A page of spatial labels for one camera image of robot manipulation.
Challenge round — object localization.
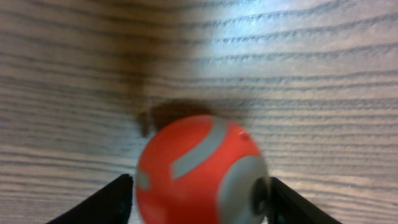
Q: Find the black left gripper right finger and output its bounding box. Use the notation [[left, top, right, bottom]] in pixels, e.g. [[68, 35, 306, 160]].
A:
[[267, 177, 341, 224]]

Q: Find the red grey toy ball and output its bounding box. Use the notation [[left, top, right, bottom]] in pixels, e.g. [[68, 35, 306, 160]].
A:
[[135, 115, 267, 224]]

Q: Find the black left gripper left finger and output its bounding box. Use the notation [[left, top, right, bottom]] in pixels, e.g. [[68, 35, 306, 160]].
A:
[[49, 174, 134, 224]]

